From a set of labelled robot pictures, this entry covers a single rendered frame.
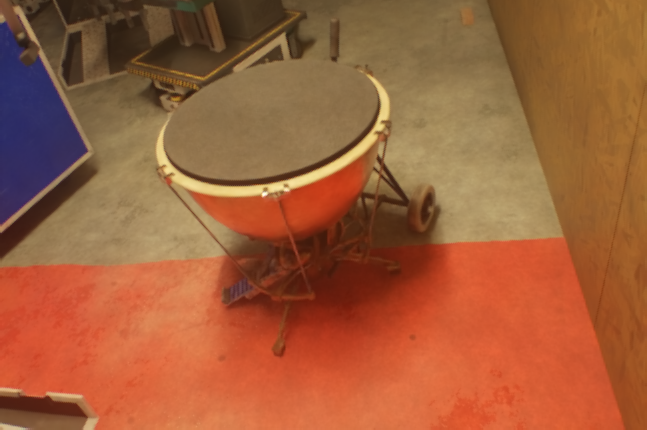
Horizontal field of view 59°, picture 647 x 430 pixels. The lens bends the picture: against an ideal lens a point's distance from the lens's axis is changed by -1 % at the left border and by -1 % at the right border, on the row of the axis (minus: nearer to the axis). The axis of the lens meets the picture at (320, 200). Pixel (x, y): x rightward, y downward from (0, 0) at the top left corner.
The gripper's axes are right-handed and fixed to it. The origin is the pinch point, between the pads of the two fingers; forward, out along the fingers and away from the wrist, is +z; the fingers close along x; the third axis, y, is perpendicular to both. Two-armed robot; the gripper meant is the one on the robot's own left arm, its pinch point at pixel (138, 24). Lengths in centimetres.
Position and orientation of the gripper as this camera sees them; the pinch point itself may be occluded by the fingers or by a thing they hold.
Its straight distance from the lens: 313.6
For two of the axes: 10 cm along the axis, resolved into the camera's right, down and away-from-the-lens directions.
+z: 1.7, 7.6, 6.3
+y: -5.9, 5.9, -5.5
